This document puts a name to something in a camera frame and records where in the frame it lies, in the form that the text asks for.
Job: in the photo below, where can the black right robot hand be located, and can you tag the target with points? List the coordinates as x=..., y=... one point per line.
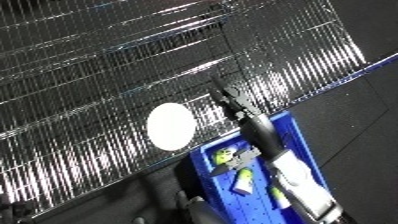
x=260, y=133

